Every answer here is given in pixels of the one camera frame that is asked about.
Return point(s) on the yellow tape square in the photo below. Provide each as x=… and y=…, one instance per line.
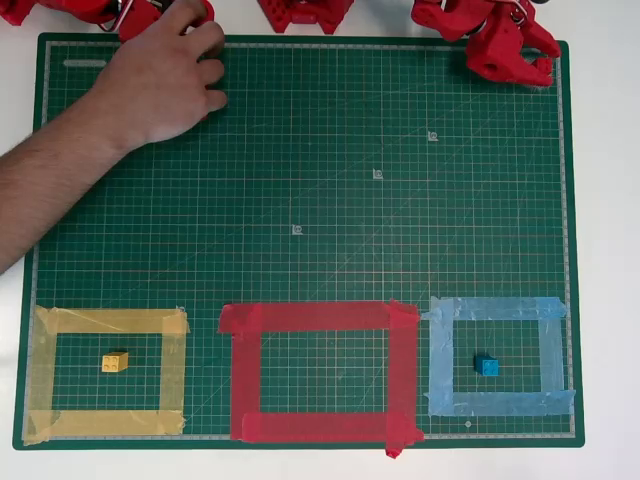
x=40, y=370

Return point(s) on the red tape square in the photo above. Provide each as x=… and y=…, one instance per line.
x=245, y=370

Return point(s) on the person's hairy forearm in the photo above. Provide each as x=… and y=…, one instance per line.
x=50, y=175

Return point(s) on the green cutting mat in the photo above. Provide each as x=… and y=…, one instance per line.
x=325, y=200

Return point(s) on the red robot arm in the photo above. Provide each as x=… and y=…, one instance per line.
x=440, y=20

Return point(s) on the blue tape square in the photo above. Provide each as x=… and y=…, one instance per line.
x=440, y=360

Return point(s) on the blue toy brick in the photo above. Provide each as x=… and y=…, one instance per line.
x=486, y=366

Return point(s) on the person's hand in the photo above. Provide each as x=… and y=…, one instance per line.
x=160, y=85

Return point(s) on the yellow toy brick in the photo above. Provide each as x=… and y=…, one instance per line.
x=114, y=363

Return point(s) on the red leader arm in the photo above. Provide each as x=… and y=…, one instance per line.
x=75, y=10

